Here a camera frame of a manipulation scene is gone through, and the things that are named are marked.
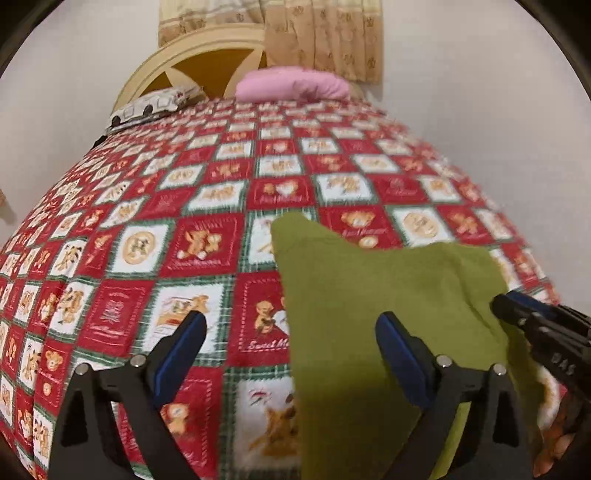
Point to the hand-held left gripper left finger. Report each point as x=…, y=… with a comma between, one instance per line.
x=178, y=357

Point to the green striped knit sweater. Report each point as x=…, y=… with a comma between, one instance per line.
x=392, y=300

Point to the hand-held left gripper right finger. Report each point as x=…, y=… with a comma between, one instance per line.
x=406, y=360

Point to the black and white patterned pillow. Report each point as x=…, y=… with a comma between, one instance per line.
x=150, y=107

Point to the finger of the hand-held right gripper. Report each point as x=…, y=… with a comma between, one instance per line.
x=508, y=310
x=531, y=297

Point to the pink pillow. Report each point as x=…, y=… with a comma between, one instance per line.
x=293, y=84

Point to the red checkered printed blanket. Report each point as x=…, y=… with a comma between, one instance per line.
x=184, y=240

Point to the cream arched bed headboard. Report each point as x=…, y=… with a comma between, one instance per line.
x=203, y=60

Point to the person's right hand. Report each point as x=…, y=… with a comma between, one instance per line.
x=554, y=438

